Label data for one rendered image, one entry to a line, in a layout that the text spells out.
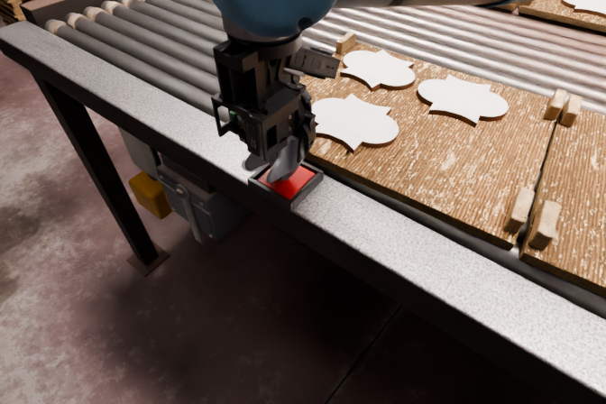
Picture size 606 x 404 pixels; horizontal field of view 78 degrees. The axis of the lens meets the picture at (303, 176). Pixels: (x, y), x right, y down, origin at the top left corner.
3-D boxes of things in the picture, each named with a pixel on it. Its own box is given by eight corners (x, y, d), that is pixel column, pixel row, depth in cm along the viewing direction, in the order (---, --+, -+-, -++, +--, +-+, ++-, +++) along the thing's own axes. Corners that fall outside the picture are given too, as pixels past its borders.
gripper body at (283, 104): (217, 140, 43) (196, 38, 34) (267, 105, 48) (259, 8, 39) (268, 168, 40) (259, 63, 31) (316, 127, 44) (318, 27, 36)
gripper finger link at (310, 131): (277, 153, 48) (273, 96, 42) (285, 146, 49) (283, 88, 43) (307, 169, 46) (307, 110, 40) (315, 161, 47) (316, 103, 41)
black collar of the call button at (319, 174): (290, 212, 49) (290, 204, 48) (248, 187, 52) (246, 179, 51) (324, 179, 53) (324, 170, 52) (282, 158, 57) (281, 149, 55)
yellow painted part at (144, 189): (161, 221, 85) (126, 142, 68) (137, 203, 89) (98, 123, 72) (188, 200, 90) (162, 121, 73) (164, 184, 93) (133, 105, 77)
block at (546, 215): (543, 252, 42) (555, 238, 40) (526, 245, 43) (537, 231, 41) (551, 217, 46) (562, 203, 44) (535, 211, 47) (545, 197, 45)
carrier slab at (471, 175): (509, 252, 44) (515, 244, 43) (243, 131, 60) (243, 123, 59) (557, 109, 65) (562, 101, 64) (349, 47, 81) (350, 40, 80)
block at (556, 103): (555, 122, 59) (563, 107, 57) (542, 118, 60) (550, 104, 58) (561, 104, 63) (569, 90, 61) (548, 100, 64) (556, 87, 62)
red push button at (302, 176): (289, 206, 50) (289, 199, 49) (256, 186, 53) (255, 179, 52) (316, 180, 53) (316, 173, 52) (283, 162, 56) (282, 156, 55)
